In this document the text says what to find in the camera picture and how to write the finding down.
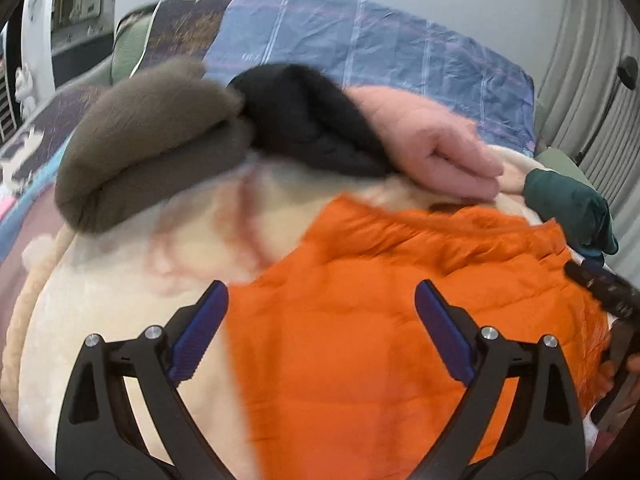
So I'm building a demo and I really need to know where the orange puffer jacket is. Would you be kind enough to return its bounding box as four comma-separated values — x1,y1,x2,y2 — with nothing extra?
227,194,616,480

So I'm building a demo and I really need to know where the arched wall mirror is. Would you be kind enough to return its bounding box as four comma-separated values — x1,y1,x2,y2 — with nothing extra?
49,0,122,88

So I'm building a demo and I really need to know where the white cat figurine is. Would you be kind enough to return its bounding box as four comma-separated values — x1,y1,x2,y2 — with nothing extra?
14,66,42,113

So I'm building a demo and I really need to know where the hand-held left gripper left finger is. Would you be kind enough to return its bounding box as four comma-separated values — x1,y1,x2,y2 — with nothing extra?
55,280,236,480

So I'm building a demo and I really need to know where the black fleece garment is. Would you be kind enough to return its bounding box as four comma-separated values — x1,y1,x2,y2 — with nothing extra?
232,62,401,179

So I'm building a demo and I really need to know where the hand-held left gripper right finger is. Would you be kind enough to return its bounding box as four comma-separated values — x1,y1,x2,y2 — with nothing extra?
407,280,587,480

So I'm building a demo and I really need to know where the green pillow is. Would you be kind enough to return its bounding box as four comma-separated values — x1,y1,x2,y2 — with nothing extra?
111,9,157,86
535,147,583,182

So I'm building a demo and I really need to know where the dark floral pillow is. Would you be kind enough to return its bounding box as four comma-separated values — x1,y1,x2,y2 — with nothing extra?
134,0,238,77

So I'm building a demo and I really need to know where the person's right hand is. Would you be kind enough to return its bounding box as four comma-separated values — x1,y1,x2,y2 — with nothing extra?
599,352,640,403

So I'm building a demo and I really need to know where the pink fleece garment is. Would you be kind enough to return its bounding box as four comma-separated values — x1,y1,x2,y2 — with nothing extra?
345,85,506,200

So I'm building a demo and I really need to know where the teal garment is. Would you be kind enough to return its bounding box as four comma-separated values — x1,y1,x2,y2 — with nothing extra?
523,167,620,257

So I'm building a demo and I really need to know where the grey-brown fleece garment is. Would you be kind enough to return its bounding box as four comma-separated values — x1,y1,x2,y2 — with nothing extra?
54,57,256,235

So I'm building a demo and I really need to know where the blue plaid bed sheet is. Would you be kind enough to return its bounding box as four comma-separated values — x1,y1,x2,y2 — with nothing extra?
202,0,537,157

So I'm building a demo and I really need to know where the dark floral quilt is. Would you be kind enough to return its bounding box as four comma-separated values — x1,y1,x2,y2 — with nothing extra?
0,82,108,266

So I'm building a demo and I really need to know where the cream fleece blanket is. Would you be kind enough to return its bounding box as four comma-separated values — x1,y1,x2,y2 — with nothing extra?
0,145,553,480

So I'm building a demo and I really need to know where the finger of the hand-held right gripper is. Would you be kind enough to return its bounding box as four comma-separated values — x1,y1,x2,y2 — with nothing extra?
564,258,640,320

